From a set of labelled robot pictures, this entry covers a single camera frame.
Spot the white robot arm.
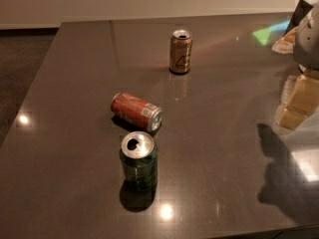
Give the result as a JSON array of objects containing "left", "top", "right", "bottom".
[{"left": 293, "top": 2, "right": 319, "bottom": 71}]

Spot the green soda can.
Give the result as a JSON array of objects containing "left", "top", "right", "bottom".
[{"left": 120, "top": 131, "right": 158, "bottom": 192}]

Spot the gold brown soda can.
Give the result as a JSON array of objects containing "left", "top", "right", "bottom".
[{"left": 169, "top": 29, "right": 192, "bottom": 74}]

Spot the dark box at table corner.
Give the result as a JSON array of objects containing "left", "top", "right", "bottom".
[{"left": 285, "top": 0, "right": 314, "bottom": 33}]

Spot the red coke can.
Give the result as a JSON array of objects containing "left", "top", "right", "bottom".
[{"left": 111, "top": 93, "right": 162, "bottom": 132}]

